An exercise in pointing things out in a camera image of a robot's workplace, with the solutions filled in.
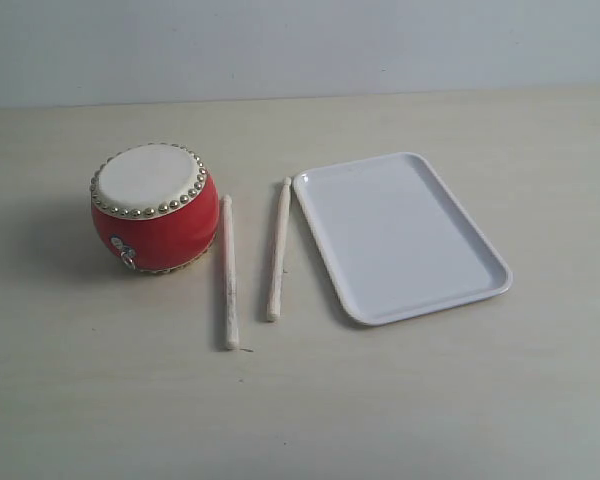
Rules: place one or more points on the white wooden drumstick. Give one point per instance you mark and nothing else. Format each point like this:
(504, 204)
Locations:
(230, 275)
(274, 300)

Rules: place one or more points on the white plastic tray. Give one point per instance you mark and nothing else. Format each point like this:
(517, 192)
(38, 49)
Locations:
(395, 241)

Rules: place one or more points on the small red drum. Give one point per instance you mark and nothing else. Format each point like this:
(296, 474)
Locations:
(155, 206)

